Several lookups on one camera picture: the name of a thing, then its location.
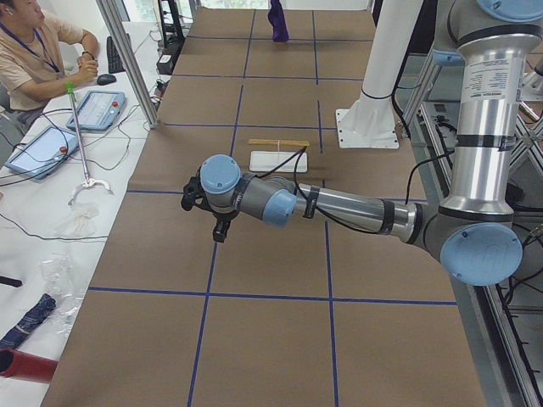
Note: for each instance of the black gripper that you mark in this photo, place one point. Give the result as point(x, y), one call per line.
point(221, 218)

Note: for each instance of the purple towel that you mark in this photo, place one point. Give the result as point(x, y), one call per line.
point(276, 18)

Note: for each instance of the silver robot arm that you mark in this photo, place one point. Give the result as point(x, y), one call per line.
point(469, 232)

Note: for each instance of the white wooden towel rack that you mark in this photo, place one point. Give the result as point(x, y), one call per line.
point(270, 155)

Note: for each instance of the reacher grabber tool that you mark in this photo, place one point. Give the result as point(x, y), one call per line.
point(88, 182)

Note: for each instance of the far teach pendant tablet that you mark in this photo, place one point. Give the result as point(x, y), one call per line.
point(98, 110)

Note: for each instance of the teach pendant tablet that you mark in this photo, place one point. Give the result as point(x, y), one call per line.
point(45, 153)
point(98, 110)

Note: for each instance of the crumpled clear plastic bag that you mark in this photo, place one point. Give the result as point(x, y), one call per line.
point(61, 285)

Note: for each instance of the black computer mouse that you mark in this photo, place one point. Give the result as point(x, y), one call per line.
point(106, 79)

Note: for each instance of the near teach pendant tablet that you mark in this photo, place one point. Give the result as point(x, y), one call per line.
point(45, 153)

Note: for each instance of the black keyboard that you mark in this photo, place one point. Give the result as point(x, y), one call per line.
point(115, 64)

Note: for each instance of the folded blue umbrella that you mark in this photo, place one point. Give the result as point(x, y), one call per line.
point(32, 319)

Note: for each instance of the person in beige shirt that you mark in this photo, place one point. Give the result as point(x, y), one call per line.
point(32, 66)

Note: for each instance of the red cylinder bottle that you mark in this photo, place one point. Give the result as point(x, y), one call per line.
point(26, 367)

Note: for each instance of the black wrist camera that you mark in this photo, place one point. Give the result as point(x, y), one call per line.
point(193, 194)

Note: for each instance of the aluminium frame post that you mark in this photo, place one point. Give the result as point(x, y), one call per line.
point(112, 20)

